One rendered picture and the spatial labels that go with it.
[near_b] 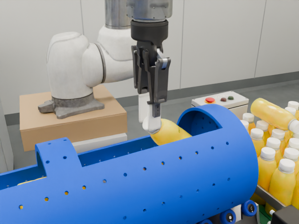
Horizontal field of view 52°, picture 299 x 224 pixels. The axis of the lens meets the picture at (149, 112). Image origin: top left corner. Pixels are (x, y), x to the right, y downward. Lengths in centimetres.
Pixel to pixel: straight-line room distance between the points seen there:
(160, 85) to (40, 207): 31
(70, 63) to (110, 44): 16
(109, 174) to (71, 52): 58
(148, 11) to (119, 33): 55
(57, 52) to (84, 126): 27
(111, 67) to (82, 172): 60
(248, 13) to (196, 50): 81
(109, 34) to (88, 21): 222
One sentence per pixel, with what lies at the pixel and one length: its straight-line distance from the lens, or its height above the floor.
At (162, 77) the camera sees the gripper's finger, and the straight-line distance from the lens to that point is 61.
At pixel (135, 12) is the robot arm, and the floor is 149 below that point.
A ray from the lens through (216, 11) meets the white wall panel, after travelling 393.
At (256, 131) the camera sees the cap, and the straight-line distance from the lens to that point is 106.
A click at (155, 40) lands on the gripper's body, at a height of 144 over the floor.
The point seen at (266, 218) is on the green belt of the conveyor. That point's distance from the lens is 101.
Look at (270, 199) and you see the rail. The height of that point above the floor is 97.
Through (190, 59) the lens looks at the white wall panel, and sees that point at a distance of 388.
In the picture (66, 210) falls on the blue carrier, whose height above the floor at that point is 117.
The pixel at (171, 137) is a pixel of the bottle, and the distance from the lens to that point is 71.
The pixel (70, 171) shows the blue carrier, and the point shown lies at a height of 122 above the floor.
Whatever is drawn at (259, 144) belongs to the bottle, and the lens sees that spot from 106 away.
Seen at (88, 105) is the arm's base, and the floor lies 110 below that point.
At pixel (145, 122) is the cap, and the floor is 124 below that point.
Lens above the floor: 157
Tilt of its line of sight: 26 degrees down
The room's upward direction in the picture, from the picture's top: straight up
